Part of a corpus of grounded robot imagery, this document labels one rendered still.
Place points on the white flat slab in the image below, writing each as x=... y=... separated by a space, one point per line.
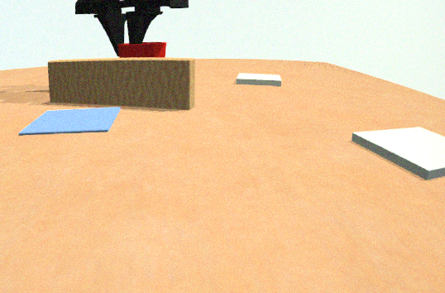
x=416 y=149

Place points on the brown rectangular block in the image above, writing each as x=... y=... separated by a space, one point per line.
x=133 y=82

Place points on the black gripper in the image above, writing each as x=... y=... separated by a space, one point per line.
x=109 y=13

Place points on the dark red cup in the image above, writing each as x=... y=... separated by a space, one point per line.
x=146 y=49

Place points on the white flat block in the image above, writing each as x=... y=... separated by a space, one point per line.
x=259 y=79

